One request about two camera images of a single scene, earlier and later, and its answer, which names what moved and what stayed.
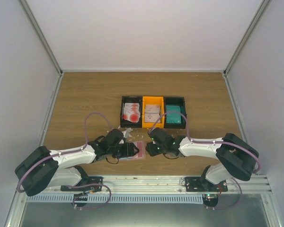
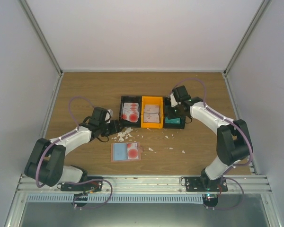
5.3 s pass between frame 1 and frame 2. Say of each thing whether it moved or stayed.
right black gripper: moved
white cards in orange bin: stayed
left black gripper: moved
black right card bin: stayed
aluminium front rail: stayed
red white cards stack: stayed
